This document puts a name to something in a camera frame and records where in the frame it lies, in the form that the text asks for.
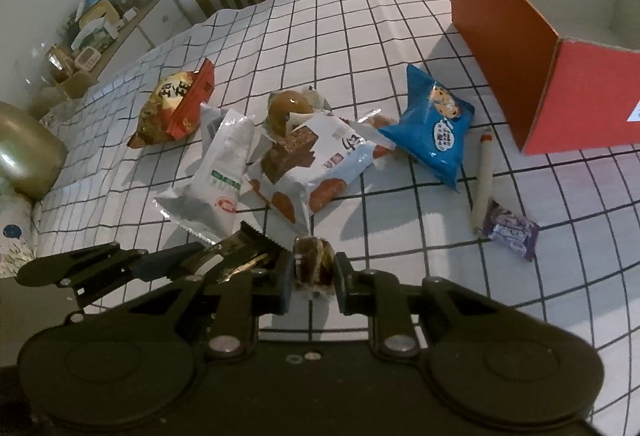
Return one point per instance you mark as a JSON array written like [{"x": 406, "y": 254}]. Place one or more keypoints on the purple candy packet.
[{"x": 510, "y": 228}]

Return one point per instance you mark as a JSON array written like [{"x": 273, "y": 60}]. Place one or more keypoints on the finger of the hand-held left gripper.
[
  {"x": 160, "y": 263},
  {"x": 75, "y": 266}
]

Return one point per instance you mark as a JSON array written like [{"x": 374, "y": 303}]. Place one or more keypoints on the small cardboard box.
[{"x": 77, "y": 84}]

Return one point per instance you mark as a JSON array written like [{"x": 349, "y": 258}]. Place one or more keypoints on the small brown snack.
[{"x": 312, "y": 263}]

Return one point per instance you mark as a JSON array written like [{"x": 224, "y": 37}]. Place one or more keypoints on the gold shiny round object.
[{"x": 25, "y": 151}]

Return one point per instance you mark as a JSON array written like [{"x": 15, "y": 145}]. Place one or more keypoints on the dark shiny snack packet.
[{"x": 240, "y": 248}]

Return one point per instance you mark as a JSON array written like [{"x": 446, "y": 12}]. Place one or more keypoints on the brown jar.
[{"x": 60, "y": 64}]

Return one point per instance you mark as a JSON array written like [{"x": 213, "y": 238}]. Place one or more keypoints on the printed white cushion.
[{"x": 12, "y": 236}]

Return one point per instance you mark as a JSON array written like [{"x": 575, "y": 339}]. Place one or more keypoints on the white checked tablecloth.
[{"x": 350, "y": 41}]

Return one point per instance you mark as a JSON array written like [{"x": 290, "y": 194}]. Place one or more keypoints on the red cardboard box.
[{"x": 500, "y": 41}]

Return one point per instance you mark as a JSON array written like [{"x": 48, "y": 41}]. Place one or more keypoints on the beige sausage stick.
[{"x": 484, "y": 176}]

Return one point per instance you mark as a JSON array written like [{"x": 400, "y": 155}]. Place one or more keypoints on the red and yellow snack bag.
[{"x": 165, "y": 111}]

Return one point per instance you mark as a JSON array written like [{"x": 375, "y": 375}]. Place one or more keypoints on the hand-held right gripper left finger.
[{"x": 286, "y": 288}]

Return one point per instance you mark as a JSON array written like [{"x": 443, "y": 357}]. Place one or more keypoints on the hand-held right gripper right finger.
[{"x": 342, "y": 288}]

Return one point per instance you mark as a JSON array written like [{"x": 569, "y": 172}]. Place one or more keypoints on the small clear wrapped snack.
[{"x": 380, "y": 121}]

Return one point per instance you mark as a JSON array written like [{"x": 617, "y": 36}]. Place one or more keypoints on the brown bun in clear wrapper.
[{"x": 287, "y": 109}]

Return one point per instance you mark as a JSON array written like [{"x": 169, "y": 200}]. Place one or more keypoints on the green and white tissue box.
[{"x": 95, "y": 36}]

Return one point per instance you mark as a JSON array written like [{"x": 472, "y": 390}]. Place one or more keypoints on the white bag of brown bars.
[{"x": 320, "y": 166}]

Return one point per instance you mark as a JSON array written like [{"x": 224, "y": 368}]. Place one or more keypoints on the yellow plastic box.
[{"x": 102, "y": 14}]

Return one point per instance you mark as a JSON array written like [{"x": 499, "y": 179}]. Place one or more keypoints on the silver white snack packet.
[{"x": 220, "y": 176}]

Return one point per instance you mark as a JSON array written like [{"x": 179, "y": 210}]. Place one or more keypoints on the blue cookie packet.
[{"x": 430, "y": 141}]

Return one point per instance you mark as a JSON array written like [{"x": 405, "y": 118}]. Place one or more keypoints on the white wooden sideboard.
[{"x": 160, "y": 21}]

